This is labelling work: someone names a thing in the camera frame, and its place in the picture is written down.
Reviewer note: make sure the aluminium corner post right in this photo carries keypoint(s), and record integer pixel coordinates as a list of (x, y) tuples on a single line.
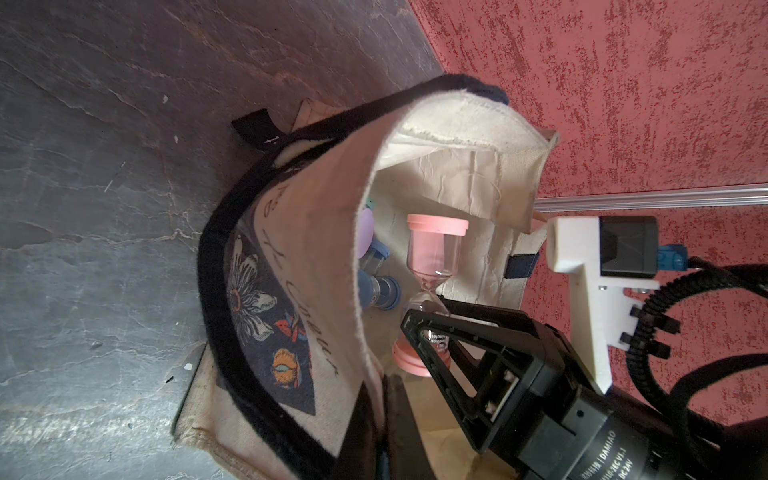
[(722, 196)]

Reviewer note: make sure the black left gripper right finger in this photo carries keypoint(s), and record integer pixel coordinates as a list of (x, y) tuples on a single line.
[(404, 455)]

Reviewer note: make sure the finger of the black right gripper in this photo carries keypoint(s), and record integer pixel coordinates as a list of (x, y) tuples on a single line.
[(484, 372), (510, 319)]

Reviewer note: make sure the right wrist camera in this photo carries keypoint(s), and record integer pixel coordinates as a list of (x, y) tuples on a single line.
[(603, 257)]

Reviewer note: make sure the cream canvas bag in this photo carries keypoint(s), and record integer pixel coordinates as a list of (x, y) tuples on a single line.
[(289, 345)]

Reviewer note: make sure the blue hourglass pile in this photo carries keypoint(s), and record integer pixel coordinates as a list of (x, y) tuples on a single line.
[(379, 292)]

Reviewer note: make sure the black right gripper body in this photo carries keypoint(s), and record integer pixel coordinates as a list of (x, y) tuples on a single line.
[(548, 421)]

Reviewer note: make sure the purple hourglass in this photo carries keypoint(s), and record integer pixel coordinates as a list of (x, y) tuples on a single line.
[(365, 231)]

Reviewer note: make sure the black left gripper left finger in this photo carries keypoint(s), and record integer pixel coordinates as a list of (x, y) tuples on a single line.
[(357, 459)]

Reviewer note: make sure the pink hourglass pile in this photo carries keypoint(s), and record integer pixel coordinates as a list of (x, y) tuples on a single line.
[(432, 258)]

